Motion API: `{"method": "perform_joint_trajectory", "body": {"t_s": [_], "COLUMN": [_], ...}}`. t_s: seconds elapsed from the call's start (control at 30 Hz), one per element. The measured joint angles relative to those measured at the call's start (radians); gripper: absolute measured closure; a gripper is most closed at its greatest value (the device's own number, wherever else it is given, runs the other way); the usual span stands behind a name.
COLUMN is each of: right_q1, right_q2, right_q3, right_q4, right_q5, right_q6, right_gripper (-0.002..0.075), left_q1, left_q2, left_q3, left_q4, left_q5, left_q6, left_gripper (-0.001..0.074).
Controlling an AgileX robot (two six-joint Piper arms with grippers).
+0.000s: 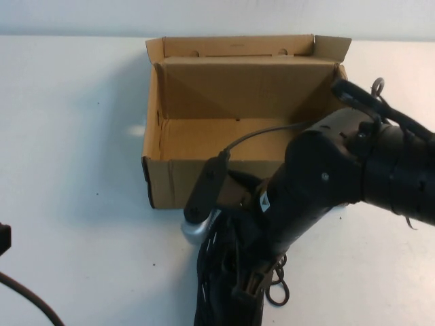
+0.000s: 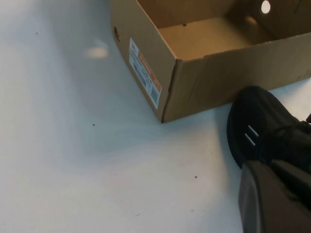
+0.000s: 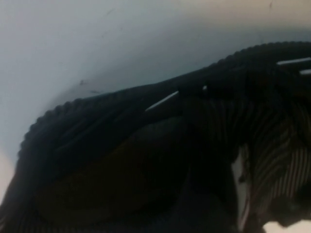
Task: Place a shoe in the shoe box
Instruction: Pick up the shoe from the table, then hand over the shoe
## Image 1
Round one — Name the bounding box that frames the brown cardboard shoe box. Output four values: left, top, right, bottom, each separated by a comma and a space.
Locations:
141, 33, 356, 210

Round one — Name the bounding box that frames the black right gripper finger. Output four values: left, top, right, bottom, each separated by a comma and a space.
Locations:
232, 271, 260, 307

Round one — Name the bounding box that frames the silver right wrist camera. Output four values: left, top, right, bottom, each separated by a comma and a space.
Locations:
182, 153, 236, 246

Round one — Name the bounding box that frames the black right camera cable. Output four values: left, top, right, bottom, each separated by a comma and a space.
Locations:
220, 122, 319, 160

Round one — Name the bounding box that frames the black camera cable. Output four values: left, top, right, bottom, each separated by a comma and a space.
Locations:
0, 270, 66, 326
220, 122, 319, 160

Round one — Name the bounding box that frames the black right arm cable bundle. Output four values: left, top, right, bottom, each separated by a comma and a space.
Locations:
330, 77, 435, 137

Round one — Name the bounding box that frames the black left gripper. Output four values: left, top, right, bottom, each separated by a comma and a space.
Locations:
0, 225, 13, 255

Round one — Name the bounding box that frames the black knit sneaker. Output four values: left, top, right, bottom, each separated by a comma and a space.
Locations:
192, 171, 290, 326

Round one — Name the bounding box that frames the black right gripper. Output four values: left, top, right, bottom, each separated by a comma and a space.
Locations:
251, 108, 379, 293

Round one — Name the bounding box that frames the black left camera cable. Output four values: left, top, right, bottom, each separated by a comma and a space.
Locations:
0, 270, 66, 326

